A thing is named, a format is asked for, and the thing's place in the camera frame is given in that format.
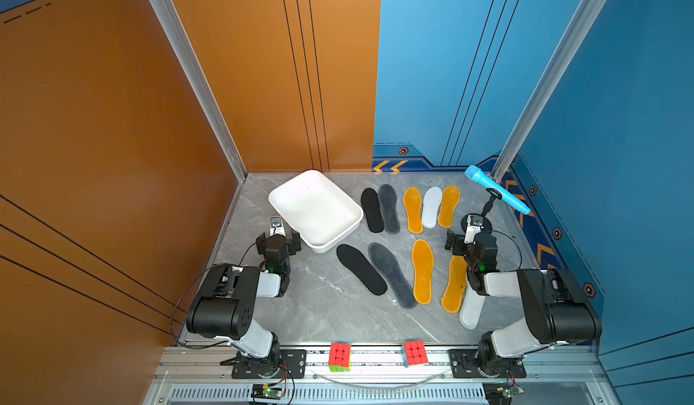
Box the white insole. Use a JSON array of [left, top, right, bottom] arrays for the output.
[[459, 288, 486, 330], [421, 186, 443, 229]]

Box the yellow insole far left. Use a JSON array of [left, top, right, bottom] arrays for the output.
[[403, 186, 424, 234]]

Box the green circuit board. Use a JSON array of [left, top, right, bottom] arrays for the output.
[[483, 384, 525, 405], [249, 384, 285, 404]]

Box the white plastic storage box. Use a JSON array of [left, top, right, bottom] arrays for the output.
[[269, 170, 364, 253]]

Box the yellow insole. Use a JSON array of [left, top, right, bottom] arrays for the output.
[[437, 186, 461, 229], [411, 239, 435, 305], [441, 255, 467, 314], [403, 186, 424, 234]]

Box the left rubik cube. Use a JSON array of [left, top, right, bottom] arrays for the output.
[[328, 343, 352, 372]]

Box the aluminium corner post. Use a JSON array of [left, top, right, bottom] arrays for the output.
[[148, 0, 248, 184], [491, 0, 607, 182]]

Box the grey felt insole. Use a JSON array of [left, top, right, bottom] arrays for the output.
[[368, 242, 417, 309], [378, 184, 400, 234]]

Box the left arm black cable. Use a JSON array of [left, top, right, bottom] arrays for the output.
[[169, 266, 229, 350]]

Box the right rubik cube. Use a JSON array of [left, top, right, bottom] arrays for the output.
[[401, 340, 429, 367]]

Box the white insole far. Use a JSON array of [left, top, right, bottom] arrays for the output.
[[421, 186, 443, 229]]

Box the white insole near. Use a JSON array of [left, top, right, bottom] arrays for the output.
[[459, 288, 486, 330]]

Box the yellow insole near left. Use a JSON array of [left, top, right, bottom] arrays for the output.
[[411, 239, 435, 305]]

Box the rubik cube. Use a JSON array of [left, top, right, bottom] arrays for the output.
[[328, 343, 352, 372], [401, 340, 429, 367]]

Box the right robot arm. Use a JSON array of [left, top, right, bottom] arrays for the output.
[[445, 231, 602, 378]]

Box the black insole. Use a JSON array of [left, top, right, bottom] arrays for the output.
[[336, 244, 388, 296], [361, 188, 385, 233]]

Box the left green circuit board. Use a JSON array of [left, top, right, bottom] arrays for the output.
[[249, 384, 285, 404]]

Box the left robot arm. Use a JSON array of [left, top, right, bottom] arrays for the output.
[[186, 231, 301, 378]]

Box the yellow insole near right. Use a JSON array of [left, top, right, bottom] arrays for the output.
[[441, 255, 467, 314]]

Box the left aluminium corner post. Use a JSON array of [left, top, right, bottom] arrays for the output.
[[148, 0, 248, 184]]

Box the yellow insole far right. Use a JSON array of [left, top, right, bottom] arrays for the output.
[[437, 186, 461, 229]]

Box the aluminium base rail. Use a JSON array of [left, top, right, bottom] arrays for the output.
[[144, 343, 619, 404]]

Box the black microphone stand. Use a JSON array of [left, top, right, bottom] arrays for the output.
[[461, 188, 502, 233]]

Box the blue toy microphone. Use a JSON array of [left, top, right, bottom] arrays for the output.
[[464, 166, 531, 215]]

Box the right green circuit board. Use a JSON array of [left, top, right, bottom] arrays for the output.
[[483, 384, 525, 405]]

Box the right aluminium corner post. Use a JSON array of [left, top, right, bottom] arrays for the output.
[[491, 0, 607, 182]]

